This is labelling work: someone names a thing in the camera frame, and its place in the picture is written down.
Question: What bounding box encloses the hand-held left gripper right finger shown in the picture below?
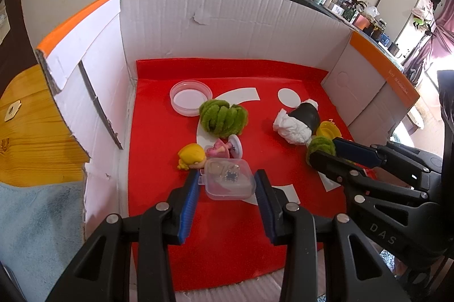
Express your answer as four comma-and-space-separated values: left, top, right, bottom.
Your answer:
253, 169, 412, 302

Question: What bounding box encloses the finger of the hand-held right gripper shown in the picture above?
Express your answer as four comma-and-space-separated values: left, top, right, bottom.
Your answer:
310, 149, 430, 206
333, 138, 443, 190

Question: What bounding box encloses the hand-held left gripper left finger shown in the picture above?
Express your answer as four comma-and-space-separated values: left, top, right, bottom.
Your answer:
46, 168, 200, 302

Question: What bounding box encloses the small green yarn ball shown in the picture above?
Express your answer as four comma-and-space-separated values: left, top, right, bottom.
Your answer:
306, 135, 337, 166

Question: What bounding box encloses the yellow plastic cap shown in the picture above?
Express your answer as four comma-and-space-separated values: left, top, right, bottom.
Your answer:
316, 121, 342, 140

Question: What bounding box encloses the clear plastic case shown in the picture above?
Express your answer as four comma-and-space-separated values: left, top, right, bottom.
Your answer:
197, 158, 257, 200

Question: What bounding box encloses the blonde doll figurine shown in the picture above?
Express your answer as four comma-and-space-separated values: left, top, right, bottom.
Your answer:
176, 134, 243, 171

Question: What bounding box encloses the large green yarn ball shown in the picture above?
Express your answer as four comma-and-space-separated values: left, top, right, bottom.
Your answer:
199, 99, 249, 138

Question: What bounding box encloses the orange cardboard box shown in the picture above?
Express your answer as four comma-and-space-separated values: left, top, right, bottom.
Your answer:
35, 0, 421, 302

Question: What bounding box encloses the white and black cloth bundle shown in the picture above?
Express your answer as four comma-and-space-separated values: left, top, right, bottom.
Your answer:
272, 98, 321, 146

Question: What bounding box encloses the clear round plastic lid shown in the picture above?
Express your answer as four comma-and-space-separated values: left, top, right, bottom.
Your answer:
169, 80, 213, 116

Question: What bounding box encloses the pink curtain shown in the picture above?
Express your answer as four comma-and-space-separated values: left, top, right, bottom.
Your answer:
404, 0, 454, 83

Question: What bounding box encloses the green hanging ornament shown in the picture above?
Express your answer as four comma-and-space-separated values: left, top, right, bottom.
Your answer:
411, 9, 435, 31

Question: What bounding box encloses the cluster of jars and bottles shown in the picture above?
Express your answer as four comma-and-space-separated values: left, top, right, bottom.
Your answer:
301, 0, 401, 54

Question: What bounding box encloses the light blue fluffy blanket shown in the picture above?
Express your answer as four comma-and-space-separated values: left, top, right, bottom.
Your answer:
0, 179, 87, 288

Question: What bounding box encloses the white refrigerator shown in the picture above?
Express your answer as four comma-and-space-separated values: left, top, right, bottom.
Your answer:
376, 0, 426, 44

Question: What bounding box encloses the small beige tag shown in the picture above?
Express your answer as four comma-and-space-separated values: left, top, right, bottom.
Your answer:
4, 101, 22, 121

